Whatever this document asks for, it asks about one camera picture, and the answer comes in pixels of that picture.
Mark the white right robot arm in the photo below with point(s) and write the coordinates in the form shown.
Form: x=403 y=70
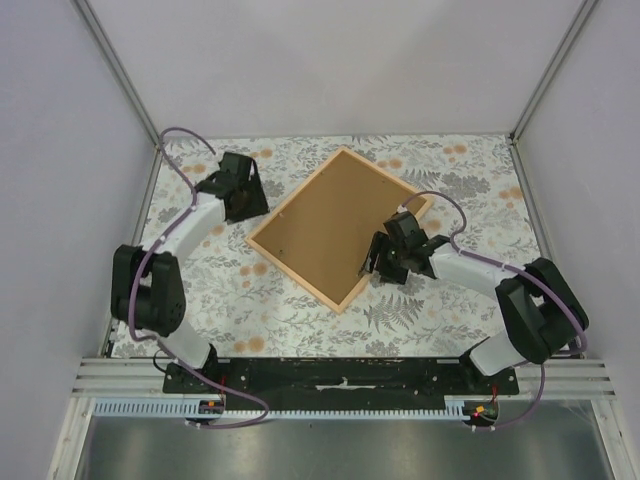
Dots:
x=540 y=313

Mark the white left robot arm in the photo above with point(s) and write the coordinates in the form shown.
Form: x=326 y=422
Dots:
x=147 y=291

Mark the floral patterned table mat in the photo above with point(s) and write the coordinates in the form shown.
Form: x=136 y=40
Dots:
x=246 y=307

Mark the aluminium frame post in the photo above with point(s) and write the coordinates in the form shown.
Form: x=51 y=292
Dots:
x=552 y=69
x=117 y=68

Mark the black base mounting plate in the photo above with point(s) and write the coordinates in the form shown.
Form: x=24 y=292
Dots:
x=273 y=379

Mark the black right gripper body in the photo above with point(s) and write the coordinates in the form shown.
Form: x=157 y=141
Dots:
x=392 y=265

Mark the brown cardboard backing board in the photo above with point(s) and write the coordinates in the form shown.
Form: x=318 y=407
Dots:
x=330 y=225

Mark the light wooden picture frame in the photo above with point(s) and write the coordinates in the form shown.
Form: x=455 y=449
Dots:
x=260 y=245

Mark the aluminium front rail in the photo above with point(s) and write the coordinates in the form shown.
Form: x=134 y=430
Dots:
x=565 y=379

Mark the white slotted cable duct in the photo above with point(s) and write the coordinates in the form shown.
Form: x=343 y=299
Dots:
x=205 y=409

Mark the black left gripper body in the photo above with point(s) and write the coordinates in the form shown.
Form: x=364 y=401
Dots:
x=244 y=213

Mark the right aluminium frame post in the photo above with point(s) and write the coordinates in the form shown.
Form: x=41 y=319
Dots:
x=552 y=69

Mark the left aluminium frame post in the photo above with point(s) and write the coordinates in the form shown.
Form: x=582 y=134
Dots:
x=117 y=68

